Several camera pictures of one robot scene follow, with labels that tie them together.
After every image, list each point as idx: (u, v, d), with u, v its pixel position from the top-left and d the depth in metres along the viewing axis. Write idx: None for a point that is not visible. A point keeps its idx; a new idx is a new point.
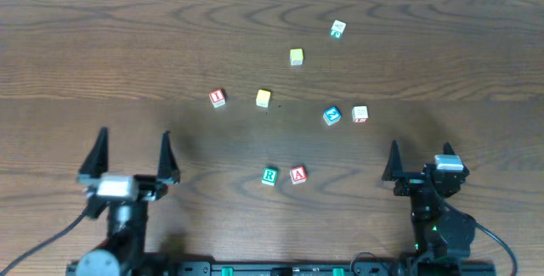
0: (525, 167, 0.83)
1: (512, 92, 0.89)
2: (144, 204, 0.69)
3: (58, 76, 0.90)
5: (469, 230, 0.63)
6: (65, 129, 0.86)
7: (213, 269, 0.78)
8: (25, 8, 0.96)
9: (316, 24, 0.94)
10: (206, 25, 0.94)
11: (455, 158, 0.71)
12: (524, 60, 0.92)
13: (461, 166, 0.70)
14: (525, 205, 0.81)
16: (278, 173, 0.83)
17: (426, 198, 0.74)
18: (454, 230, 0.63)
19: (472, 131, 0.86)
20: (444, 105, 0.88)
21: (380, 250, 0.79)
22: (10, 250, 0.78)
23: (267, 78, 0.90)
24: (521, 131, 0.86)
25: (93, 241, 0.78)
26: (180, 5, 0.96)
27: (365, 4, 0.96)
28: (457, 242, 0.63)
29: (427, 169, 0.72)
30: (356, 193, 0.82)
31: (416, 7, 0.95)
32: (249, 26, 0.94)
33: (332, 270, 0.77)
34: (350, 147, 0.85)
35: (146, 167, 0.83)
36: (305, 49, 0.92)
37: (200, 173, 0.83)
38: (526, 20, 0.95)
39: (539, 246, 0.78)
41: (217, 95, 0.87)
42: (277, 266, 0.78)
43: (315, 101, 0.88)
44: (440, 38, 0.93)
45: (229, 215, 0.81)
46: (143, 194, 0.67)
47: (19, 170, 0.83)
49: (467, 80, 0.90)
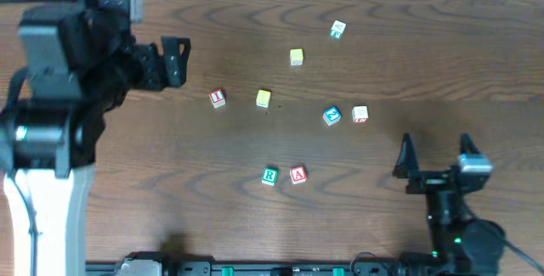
0: (525, 167, 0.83)
1: (512, 92, 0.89)
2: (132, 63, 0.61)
3: None
5: (498, 243, 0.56)
6: None
7: (213, 269, 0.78)
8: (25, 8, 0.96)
9: (316, 25, 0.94)
10: (206, 25, 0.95)
11: (482, 157, 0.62)
12: (524, 61, 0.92)
13: (489, 168, 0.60)
14: (526, 205, 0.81)
16: (278, 173, 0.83)
17: (445, 201, 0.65)
18: (480, 244, 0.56)
19: (472, 131, 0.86)
20: (444, 105, 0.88)
21: (380, 250, 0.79)
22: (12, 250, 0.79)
23: (267, 78, 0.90)
24: (521, 131, 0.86)
25: (94, 241, 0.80)
26: (180, 6, 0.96)
27: (365, 4, 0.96)
28: (483, 256, 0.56)
29: (452, 171, 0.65)
30: (356, 193, 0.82)
31: (416, 7, 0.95)
32: (249, 26, 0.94)
33: (332, 270, 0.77)
34: (350, 146, 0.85)
35: (146, 167, 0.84)
36: (305, 49, 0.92)
37: (200, 173, 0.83)
38: (526, 20, 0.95)
39: (538, 246, 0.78)
41: (218, 95, 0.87)
42: (277, 266, 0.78)
43: (315, 101, 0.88)
44: (440, 38, 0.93)
45: (229, 215, 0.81)
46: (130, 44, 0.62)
47: None
49: (467, 80, 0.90)
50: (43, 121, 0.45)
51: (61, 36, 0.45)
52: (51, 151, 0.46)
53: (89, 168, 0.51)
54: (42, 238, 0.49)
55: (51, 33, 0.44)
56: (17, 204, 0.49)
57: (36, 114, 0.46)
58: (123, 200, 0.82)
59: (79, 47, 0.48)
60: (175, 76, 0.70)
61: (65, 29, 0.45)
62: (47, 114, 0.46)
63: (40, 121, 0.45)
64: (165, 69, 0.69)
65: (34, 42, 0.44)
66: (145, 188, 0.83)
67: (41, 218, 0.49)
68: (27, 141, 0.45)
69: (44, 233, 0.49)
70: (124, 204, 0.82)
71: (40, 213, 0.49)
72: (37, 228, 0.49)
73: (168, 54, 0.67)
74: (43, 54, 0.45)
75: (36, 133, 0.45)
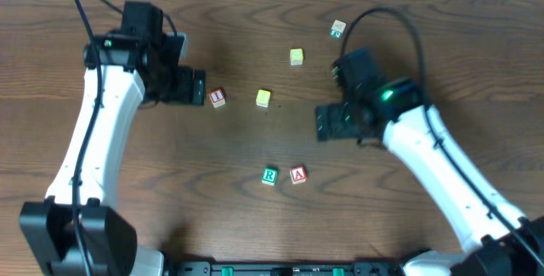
0: (526, 166, 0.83)
1: (512, 92, 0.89)
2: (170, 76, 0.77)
3: (58, 75, 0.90)
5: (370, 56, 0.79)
6: (65, 129, 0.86)
7: (213, 269, 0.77)
8: (24, 8, 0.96)
9: (317, 24, 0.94)
10: (206, 25, 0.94)
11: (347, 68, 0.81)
12: (524, 60, 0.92)
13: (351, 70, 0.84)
14: (527, 205, 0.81)
16: (278, 173, 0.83)
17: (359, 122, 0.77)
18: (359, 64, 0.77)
19: (473, 131, 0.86)
20: (444, 105, 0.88)
21: (380, 250, 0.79)
22: (8, 250, 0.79)
23: (267, 77, 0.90)
24: (521, 131, 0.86)
25: None
26: (180, 5, 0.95)
27: (365, 4, 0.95)
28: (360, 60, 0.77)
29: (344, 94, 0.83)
30: (356, 193, 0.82)
31: (416, 7, 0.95)
32: (249, 26, 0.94)
33: (332, 271, 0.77)
34: (351, 147, 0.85)
35: (146, 167, 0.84)
36: (305, 49, 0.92)
37: (200, 172, 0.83)
38: (526, 20, 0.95)
39: None
41: (217, 95, 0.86)
42: (277, 266, 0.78)
43: (315, 101, 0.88)
44: (440, 38, 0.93)
45: (229, 215, 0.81)
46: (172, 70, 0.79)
47: (19, 171, 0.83)
49: (467, 80, 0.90)
50: (126, 42, 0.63)
51: (152, 14, 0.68)
52: (124, 63, 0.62)
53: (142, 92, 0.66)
54: (103, 110, 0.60)
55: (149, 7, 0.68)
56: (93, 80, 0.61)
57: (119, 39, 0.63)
58: (122, 199, 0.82)
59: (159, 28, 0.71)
60: (199, 95, 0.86)
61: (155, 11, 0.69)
62: (128, 40, 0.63)
63: (122, 42, 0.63)
64: (192, 90, 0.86)
65: (136, 8, 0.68)
66: (145, 189, 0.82)
67: (106, 96, 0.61)
68: (110, 54, 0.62)
69: (105, 109, 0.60)
70: (123, 204, 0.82)
71: (107, 92, 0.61)
72: (102, 103, 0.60)
73: (196, 80, 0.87)
74: (137, 17, 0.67)
75: (119, 50, 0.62)
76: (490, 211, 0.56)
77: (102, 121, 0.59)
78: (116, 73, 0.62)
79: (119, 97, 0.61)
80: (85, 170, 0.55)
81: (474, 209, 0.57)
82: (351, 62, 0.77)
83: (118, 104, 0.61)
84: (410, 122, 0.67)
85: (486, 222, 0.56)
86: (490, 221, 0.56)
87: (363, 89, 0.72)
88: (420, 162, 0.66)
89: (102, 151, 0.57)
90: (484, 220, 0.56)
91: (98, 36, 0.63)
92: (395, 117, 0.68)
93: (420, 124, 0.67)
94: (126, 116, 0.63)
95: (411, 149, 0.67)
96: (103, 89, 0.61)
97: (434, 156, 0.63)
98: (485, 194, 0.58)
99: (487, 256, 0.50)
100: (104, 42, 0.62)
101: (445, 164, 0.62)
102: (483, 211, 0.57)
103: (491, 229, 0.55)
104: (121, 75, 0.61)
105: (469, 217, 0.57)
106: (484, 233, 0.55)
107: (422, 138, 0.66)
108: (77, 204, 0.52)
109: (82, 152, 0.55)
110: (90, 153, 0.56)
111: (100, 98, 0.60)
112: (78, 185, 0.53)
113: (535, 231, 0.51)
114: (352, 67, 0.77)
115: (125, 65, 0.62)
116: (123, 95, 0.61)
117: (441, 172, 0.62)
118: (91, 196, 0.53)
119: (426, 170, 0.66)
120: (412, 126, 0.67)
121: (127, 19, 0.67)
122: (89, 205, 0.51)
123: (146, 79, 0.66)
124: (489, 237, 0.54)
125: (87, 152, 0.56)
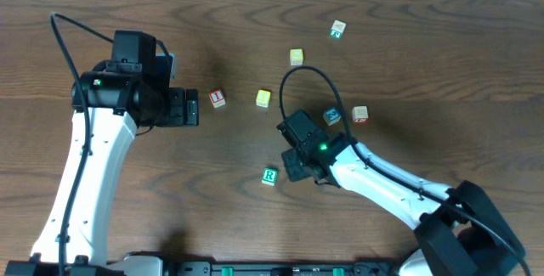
0: (525, 166, 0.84)
1: (512, 92, 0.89)
2: (164, 103, 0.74)
3: (59, 76, 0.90)
5: (303, 116, 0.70)
6: (65, 129, 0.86)
7: (213, 269, 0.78)
8: (24, 8, 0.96)
9: (316, 25, 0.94)
10: (206, 25, 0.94)
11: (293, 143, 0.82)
12: (523, 61, 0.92)
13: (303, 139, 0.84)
14: (524, 205, 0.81)
16: (278, 173, 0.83)
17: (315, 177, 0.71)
18: (300, 127, 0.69)
19: (473, 131, 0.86)
20: (444, 105, 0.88)
21: (380, 250, 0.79)
22: (9, 250, 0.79)
23: (267, 78, 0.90)
24: (521, 132, 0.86)
25: None
26: (180, 5, 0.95)
27: (365, 4, 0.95)
28: (301, 123, 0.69)
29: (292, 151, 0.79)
30: (356, 193, 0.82)
31: (416, 7, 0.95)
32: (249, 26, 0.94)
33: (332, 271, 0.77)
34: None
35: (145, 167, 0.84)
36: (304, 50, 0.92)
37: (200, 173, 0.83)
38: (526, 20, 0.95)
39: (539, 246, 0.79)
41: (217, 95, 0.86)
42: (277, 266, 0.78)
43: (315, 101, 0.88)
44: (440, 38, 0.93)
45: (229, 215, 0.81)
46: (167, 95, 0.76)
47: (19, 171, 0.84)
49: (467, 80, 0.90)
50: (115, 81, 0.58)
51: (143, 42, 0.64)
52: (113, 104, 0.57)
53: (134, 131, 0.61)
54: (91, 158, 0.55)
55: (138, 34, 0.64)
56: (80, 124, 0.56)
57: (109, 79, 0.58)
58: (122, 199, 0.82)
59: (150, 55, 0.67)
60: (193, 116, 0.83)
61: (145, 38, 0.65)
62: (117, 78, 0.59)
63: (112, 81, 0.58)
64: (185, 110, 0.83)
65: (125, 39, 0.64)
66: (145, 189, 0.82)
67: (95, 141, 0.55)
68: (99, 94, 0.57)
69: (94, 154, 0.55)
70: (123, 204, 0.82)
71: (96, 137, 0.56)
72: (90, 149, 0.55)
73: (189, 99, 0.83)
74: (126, 48, 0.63)
75: (110, 89, 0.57)
76: (420, 194, 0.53)
77: (91, 169, 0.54)
78: (103, 118, 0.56)
79: (108, 142, 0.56)
80: (72, 225, 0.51)
81: (408, 199, 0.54)
82: (291, 125, 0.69)
83: (107, 150, 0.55)
84: (342, 158, 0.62)
85: (420, 205, 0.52)
86: (423, 203, 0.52)
87: (308, 149, 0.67)
88: (359, 187, 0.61)
89: (89, 201, 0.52)
90: (419, 204, 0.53)
91: (84, 75, 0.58)
92: (334, 161, 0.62)
93: (349, 155, 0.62)
94: (117, 160, 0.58)
95: (349, 178, 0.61)
96: (91, 133, 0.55)
97: (366, 176, 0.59)
98: (413, 182, 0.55)
99: (424, 228, 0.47)
100: (91, 82, 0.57)
101: (376, 177, 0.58)
102: (415, 197, 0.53)
103: (428, 209, 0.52)
104: (110, 117, 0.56)
105: (406, 208, 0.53)
106: (421, 212, 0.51)
107: (353, 166, 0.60)
108: (64, 263, 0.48)
109: (69, 205, 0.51)
110: (78, 204, 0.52)
111: (87, 145, 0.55)
112: (65, 241, 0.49)
113: (466, 195, 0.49)
114: (294, 129, 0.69)
115: (115, 107, 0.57)
116: (113, 140, 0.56)
117: (378, 187, 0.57)
118: (78, 254, 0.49)
119: (367, 191, 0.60)
120: (345, 160, 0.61)
121: (116, 52, 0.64)
122: (76, 264, 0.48)
123: (137, 117, 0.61)
124: (426, 214, 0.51)
125: (75, 204, 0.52)
